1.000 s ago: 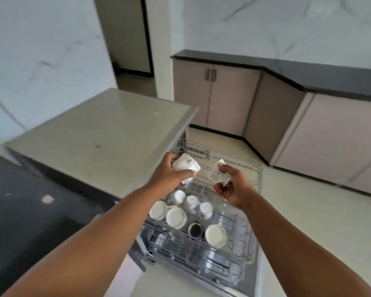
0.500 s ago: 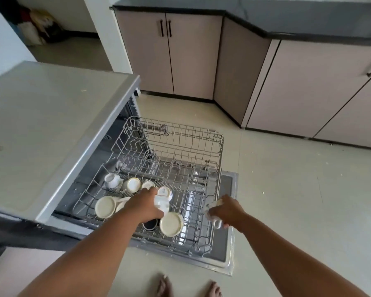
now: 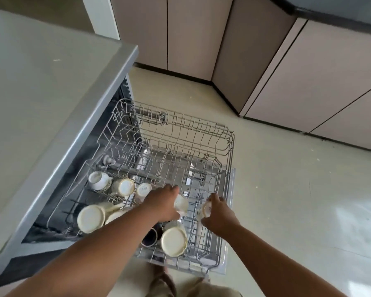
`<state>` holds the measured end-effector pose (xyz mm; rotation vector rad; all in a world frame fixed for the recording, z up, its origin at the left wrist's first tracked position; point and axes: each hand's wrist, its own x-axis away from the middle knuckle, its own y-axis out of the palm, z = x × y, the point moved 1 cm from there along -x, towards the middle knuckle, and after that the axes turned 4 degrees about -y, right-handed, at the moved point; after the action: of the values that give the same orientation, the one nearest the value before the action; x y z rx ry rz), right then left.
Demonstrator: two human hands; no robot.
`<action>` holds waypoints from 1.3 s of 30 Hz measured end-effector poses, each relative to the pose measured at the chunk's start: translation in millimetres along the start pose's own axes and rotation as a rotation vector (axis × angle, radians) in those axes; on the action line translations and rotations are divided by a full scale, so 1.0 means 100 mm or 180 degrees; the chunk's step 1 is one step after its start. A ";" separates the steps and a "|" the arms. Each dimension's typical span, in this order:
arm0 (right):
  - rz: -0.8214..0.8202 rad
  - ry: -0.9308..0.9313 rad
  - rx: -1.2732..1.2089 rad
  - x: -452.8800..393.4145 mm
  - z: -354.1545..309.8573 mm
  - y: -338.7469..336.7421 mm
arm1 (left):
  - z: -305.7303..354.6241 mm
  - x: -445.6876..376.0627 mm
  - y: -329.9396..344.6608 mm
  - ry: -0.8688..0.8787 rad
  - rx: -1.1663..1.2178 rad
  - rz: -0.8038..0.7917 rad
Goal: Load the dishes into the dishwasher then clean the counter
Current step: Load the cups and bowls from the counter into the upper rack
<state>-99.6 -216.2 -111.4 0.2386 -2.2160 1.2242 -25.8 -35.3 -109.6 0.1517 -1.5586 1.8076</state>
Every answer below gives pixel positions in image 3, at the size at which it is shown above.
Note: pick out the person's left hand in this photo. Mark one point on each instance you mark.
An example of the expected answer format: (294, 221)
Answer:
(162, 204)

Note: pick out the person's right hand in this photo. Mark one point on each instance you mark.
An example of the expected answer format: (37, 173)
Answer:
(222, 216)

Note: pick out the white floral teacup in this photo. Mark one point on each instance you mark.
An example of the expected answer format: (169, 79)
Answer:
(97, 180)
(205, 209)
(143, 190)
(125, 188)
(182, 205)

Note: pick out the dark blue cup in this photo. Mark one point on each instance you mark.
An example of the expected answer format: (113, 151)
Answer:
(149, 238)

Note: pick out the cream diamond pattern mug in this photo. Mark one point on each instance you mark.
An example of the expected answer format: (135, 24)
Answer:
(173, 241)

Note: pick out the red flower print mug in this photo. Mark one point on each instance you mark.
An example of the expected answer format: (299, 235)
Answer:
(114, 217)

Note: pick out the plain cream mug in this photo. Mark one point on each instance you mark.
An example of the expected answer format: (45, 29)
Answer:
(91, 218)

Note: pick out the silver dishwasher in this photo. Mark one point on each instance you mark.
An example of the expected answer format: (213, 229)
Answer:
(34, 105)

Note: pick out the person's right forearm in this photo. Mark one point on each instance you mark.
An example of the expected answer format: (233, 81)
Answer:
(275, 266)

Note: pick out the person's left forearm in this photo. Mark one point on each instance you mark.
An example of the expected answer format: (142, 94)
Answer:
(89, 262)

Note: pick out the person's khaki trousers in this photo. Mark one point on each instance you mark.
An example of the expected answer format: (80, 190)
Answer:
(160, 287)

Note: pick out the black countertop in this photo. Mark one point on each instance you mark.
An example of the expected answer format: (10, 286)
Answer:
(343, 9)

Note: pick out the beige base cabinet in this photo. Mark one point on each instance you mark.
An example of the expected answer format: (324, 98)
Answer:
(188, 33)

